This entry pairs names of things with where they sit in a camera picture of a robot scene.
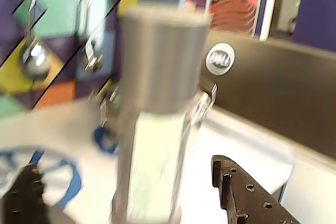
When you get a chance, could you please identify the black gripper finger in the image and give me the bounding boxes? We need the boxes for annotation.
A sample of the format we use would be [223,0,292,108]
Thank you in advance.
[0,163,53,224]
[212,154,302,224]

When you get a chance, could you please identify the blue toy kitchen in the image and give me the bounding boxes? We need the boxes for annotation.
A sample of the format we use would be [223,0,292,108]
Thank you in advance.
[0,0,296,224]

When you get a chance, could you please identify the black Dell monitor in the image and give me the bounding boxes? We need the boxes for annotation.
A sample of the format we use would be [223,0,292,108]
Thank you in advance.
[199,28,336,154]

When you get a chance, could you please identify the steel ladle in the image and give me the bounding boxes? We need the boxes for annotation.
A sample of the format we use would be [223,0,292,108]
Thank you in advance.
[20,0,53,80]

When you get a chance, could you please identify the small steel spoon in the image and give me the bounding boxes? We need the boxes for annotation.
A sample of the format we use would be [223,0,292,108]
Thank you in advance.
[82,0,104,74]

